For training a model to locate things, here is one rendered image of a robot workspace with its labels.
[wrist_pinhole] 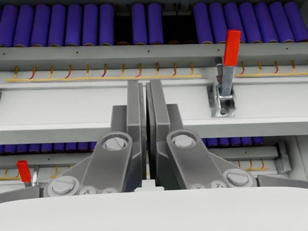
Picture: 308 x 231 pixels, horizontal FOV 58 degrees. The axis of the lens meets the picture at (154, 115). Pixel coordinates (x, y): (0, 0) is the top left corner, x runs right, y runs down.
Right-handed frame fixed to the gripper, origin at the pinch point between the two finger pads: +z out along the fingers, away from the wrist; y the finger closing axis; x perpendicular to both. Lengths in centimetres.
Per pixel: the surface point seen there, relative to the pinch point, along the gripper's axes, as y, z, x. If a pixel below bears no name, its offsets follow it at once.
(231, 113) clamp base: 10.2, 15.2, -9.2
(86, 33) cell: -6.0, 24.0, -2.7
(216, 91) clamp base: 8.4, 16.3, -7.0
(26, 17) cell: -13.6, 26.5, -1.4
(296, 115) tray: 18.0, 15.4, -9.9
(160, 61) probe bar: 2.7, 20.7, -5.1
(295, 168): 25.4, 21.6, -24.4
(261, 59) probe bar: 14.9, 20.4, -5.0
